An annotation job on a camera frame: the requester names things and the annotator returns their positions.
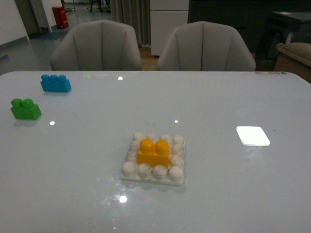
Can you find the yellow two-stud block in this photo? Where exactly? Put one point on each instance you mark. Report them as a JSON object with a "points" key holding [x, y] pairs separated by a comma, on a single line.
{"points": [[154, 154]]}

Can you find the blue three-stud block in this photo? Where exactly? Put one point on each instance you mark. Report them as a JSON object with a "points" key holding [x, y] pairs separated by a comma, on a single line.
{"points": [[54, 83]]}

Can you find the green two-stud block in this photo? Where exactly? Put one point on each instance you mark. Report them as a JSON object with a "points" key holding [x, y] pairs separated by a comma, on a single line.
{"points": [[25, 109]]}

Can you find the right grey armchair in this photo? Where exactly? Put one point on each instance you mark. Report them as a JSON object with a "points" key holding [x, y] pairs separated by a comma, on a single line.
{"points": [[205, 46]]}

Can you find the grey armchair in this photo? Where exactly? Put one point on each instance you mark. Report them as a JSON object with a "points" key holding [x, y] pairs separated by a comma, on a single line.
{"points": [[205, 46], [101, 45]]}

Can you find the left grey armchair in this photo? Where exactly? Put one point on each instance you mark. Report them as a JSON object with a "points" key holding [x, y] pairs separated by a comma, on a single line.
{"points": [[101, 45]]}

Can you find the white drawer cabinet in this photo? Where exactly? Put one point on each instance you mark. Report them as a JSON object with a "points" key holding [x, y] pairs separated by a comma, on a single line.
{"points": [[165, 15]]}

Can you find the grey curtain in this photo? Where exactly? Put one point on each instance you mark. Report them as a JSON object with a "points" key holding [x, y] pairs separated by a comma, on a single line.
{"points": [[135, 13]]}

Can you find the black chair at right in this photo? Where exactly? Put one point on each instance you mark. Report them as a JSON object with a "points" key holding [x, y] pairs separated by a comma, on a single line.
{"points": [[281, 27]]}

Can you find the dark counter with white top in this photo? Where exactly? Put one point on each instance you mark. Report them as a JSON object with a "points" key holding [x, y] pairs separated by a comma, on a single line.
{"points": [[247, 16]]}

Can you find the red box on floor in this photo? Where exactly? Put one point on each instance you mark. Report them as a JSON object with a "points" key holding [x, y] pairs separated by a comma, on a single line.
{"points": [[60, 17]]}

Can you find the beige cushion at right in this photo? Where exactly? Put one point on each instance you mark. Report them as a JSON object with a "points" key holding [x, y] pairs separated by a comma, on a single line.
{"points": [[298, 51]]}

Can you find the white studded base plate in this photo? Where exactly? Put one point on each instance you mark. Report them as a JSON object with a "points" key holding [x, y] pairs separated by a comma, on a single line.
{"points": [[174, 175]]}

